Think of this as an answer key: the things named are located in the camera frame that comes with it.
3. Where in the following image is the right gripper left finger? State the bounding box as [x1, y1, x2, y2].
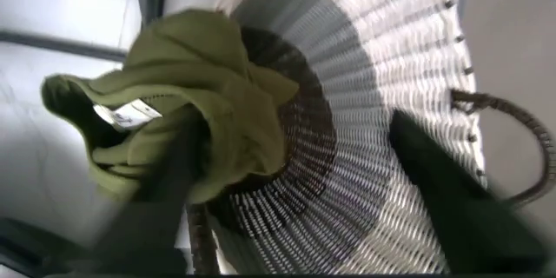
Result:
[90, 109, 206, 276]

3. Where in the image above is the olive green garment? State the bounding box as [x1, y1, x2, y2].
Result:
[41, 8, 301, 205]

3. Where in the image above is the white laundry basket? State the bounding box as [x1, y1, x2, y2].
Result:
[186, 0, 556, 275]

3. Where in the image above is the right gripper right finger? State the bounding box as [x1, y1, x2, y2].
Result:
[387, 110, 549, 276]

